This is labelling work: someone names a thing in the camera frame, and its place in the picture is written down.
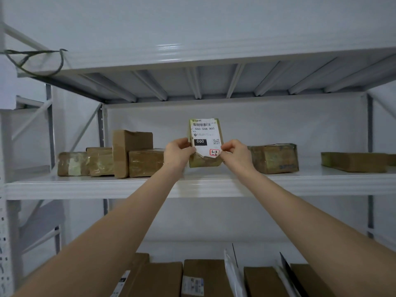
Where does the person's left hand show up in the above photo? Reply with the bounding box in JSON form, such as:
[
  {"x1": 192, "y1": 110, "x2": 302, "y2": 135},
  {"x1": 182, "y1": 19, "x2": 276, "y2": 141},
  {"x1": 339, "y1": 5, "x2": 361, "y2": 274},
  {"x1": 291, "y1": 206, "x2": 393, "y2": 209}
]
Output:
[{"x1": 163, "y1": 138, "x2": 197, "y2": 176}]

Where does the person's right hand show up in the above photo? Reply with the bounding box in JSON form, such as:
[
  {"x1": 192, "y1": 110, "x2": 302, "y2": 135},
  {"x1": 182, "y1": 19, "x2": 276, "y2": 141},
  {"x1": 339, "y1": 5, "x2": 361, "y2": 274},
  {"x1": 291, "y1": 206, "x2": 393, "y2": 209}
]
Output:
[{"x1": 220, "y1": 139, "x2": 254, "y2": 176}]

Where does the small cardboard parcel white label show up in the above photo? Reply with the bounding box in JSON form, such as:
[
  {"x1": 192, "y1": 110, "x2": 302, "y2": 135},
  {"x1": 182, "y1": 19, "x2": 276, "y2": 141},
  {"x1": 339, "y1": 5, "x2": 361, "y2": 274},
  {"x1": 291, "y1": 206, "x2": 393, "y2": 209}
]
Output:
[{"x1": 188, "y1": 118, "x2": 224, "y2": 169}]

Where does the person's right forearm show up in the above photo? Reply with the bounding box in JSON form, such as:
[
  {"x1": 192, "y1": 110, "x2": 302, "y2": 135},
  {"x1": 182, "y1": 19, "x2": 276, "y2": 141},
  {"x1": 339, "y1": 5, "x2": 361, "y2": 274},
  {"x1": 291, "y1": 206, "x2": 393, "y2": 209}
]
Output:
[{"x1": 229, "y1": 166, "x2": 396, "y2": 297}]

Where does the person's left forearm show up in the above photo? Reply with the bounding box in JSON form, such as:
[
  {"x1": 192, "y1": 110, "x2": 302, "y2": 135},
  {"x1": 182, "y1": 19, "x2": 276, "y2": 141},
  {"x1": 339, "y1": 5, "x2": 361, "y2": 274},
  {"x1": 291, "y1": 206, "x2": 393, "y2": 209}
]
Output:
[{"x1": 12, "y1": 166, "x2": 186, "y2": 297}]

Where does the low brown cardboard box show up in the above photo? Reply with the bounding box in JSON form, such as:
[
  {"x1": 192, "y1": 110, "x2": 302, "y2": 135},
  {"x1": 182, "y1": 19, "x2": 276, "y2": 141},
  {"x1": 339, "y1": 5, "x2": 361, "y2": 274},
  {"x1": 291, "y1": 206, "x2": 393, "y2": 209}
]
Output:
[{"x1": 128, "y1": 148, "x2": 165, "y2": 178}]

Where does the taped cardboard box blue print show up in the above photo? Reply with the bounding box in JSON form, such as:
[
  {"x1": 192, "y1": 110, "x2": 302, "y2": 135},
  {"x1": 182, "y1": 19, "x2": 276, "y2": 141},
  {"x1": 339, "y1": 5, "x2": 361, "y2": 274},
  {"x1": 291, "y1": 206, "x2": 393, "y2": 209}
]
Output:
[{"x1": 248, "y1": 143, "x2": 299, "y2": 175}]

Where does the tall upright cardboard box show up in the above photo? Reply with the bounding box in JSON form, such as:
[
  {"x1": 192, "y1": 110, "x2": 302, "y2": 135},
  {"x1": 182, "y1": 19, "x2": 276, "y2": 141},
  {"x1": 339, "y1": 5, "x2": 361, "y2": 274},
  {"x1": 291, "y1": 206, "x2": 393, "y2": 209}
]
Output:
[{"x1": 112, "y1": 130, "x2": 153, "y2": 179}]

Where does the taped brown cardboard parcel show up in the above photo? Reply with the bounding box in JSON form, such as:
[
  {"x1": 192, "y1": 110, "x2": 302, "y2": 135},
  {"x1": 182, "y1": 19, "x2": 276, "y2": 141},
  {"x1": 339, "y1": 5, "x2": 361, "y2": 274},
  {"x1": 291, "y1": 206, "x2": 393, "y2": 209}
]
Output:
[{"x1": 86, "y1": 147, "x2": 114, "y2": 177}]

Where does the white metal shelving rack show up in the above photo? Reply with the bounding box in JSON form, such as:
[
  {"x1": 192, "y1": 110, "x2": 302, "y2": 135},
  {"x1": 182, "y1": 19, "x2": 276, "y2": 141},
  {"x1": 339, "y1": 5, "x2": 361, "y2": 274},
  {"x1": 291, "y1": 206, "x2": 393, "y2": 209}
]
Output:
[{"x1": 0, "y1": 0, "x2": 396, "y2": 297}]

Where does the taped cardboard parcel pale patch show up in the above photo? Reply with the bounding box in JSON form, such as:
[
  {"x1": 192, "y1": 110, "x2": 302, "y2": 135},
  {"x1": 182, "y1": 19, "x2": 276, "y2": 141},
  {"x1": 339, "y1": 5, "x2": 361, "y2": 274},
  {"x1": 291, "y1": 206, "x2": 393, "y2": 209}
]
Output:
[{"x1": 58, "y1": 152, "x2": 91, "y2": 177}]

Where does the white plastic mailer bag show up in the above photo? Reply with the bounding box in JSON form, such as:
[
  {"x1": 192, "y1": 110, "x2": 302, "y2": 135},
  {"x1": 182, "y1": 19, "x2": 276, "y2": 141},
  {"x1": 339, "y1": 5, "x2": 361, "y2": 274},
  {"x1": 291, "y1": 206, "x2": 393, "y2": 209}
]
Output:
[{"x1": 224, "y1": 243, "x2": 249, "y2": 297}]

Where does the cardboard box white shipping label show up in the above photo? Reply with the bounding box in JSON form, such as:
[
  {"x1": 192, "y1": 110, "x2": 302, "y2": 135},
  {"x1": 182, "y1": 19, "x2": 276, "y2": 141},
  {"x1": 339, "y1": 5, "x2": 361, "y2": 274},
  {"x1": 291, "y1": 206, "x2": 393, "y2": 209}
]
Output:
[{"x1": 181, "y1": 259, "x2": 233, "y2": 297}]

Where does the flat long cardboard box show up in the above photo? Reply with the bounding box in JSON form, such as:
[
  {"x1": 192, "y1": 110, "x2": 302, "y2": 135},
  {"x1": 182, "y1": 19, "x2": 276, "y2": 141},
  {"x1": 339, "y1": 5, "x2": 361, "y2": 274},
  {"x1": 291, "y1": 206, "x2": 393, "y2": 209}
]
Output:
[{"x1": 321, "y1": 152, "x2": 396, "y2": 173}]

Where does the narrow cardboard box black label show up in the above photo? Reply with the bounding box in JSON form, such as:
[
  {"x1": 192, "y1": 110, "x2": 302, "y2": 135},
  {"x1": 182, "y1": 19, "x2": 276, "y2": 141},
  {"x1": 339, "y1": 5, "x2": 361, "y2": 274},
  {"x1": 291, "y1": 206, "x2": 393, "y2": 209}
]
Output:
[{"x1": 119, "y1": 252, "x2": 150, "y2": 297}]

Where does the plain brown cardboard box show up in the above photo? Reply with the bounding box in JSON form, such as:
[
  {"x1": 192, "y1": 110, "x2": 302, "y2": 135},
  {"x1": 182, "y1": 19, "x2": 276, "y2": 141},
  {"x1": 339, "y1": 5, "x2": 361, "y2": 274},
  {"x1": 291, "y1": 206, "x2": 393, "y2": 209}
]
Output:
[
  {"x1": 243, "y1": 266, "x2": 289, "y2": 297},
  {"x1": 290, "y1": 263, "x2": 336, "y2": 297}
]

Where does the large plain cardboard box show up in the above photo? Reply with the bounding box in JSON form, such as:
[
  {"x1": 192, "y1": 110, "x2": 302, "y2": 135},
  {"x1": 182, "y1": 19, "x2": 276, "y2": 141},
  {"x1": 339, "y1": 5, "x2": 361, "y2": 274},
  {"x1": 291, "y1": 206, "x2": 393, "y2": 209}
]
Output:
[{"x1": 135, "y1": 262, "x2": 184, "y2": 297}]

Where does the black and white mailer bag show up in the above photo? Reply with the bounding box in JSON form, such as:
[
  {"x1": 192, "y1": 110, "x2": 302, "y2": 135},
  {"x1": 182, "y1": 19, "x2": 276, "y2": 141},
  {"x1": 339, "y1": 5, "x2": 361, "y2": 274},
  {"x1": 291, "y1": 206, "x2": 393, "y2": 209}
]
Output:
[{"x1": 275, "y1": 252, "x2": 307, "y2": 297}]

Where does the white background shelving rack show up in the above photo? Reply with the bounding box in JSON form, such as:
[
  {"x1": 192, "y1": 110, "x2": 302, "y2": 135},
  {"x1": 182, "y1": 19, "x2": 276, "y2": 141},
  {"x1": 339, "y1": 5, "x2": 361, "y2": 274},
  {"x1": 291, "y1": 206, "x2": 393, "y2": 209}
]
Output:
[{"x1": 12, "y1": 85, "x2": 64, "y2": 255}]

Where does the dark green wire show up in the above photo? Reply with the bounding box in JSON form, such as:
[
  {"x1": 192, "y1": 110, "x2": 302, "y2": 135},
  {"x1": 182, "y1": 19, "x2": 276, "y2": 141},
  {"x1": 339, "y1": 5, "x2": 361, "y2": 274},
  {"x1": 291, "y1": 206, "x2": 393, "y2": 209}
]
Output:
[{"x1": 1, "y1": 48, "x2": 68, "y2": 76}]

